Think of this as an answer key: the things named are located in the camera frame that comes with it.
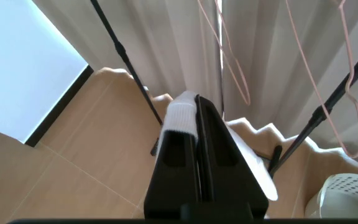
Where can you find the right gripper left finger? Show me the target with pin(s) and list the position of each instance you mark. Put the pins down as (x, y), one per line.
(172, 189)

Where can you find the pink clothes hanger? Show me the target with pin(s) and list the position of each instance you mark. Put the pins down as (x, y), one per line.
(322, 102)
(247, 102)

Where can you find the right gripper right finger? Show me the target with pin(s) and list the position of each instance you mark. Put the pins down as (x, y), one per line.
(235, 193)

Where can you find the white laundry basket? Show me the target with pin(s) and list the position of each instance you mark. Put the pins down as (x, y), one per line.
(346, 196)

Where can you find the white printed t-shirt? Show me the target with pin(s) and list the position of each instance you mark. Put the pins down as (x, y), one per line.
(180, 115)

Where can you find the black clothes rack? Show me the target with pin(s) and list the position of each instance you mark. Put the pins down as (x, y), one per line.
(337, 95)

